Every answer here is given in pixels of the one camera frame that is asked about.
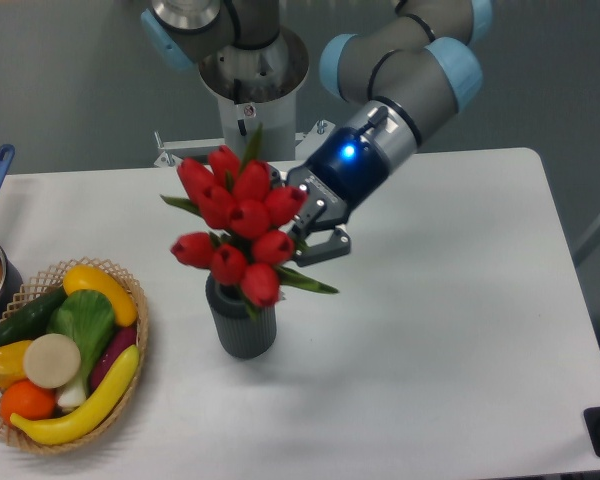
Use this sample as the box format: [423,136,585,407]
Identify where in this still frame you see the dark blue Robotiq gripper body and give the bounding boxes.
[286,127,389,235]

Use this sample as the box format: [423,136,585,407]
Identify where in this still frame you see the red tulip bouquet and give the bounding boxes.
[162,128,339,319]

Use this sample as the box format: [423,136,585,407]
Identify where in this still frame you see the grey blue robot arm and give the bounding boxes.
[140,1,492,266]

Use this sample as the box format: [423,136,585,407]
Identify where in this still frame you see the dark grey ribbed vase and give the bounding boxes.
[205,275,277,359]

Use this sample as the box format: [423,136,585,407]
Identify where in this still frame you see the purple sweet potato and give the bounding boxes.
[89,326,137,391]

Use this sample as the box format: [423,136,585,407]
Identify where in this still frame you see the yellow squash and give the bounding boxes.
[62,264,138,327]

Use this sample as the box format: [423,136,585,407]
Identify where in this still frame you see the green leafy bok choy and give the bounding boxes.
[47,290,115,412]

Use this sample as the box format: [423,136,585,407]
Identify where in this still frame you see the woven wicker basket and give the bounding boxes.
[0,258,149,455]

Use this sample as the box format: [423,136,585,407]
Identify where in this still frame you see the yellow banana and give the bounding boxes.
[10,345,140,446]

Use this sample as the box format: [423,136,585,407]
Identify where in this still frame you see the dark green cucumber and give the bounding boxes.
[0,288,67,347]

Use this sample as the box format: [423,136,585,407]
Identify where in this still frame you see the beige round radish slice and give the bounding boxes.
[23,333,81,389]

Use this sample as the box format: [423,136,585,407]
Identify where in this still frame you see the yellow bell pepper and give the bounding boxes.
[0,340,33,389]

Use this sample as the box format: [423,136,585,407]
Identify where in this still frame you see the orange fruit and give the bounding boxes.
[0,380,56,426]

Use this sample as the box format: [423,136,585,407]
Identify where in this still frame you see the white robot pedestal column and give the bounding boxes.
[199,27,309,162]

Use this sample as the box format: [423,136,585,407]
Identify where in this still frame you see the white metal base frame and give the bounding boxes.
[153,119,336,168]

